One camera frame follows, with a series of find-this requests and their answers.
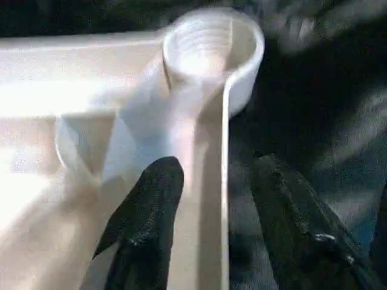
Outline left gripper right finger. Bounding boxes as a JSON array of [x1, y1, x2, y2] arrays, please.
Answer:
[[252, 153, 382, 290]]

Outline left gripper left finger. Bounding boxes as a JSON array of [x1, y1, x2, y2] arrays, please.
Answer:
[[92, 155, 186, 290]]

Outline white plastic table top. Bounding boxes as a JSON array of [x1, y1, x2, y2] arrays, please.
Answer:
[[0, 7, 267, 290]]

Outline black mat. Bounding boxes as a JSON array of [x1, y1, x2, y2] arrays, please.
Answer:
[[0, 0, 387, 290]]

